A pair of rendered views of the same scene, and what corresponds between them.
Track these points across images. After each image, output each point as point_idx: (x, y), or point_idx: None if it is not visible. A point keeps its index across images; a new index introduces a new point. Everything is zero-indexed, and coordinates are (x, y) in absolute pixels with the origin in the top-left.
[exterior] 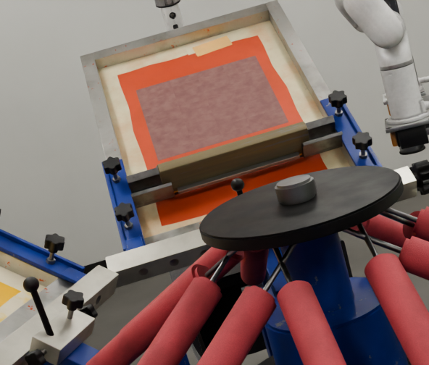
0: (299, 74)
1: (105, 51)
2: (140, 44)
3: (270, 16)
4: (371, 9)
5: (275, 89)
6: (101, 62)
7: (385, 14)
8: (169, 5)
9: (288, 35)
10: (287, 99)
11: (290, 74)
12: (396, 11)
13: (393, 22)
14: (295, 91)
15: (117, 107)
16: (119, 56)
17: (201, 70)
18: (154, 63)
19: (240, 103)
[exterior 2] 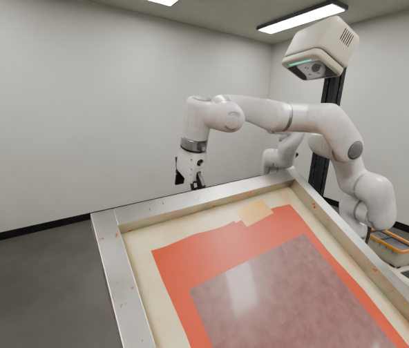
0: (362, 270)
1: (134, 210)
2: (184, 204)
3: (298, 185)
4: (389, 201)
5: (357, 295)
6: (126, 227)
7: (394, 206)
8: (200, 151)
9: (334, 217)
10: (381, 317)
11: (354, 268)
12: (325, 181)
13: (396, 213)
14: (377, 300)
15: (166, 340)
16: (153, 219)
17: (261, 252)
18: (199, 231)
19: (339, 326)
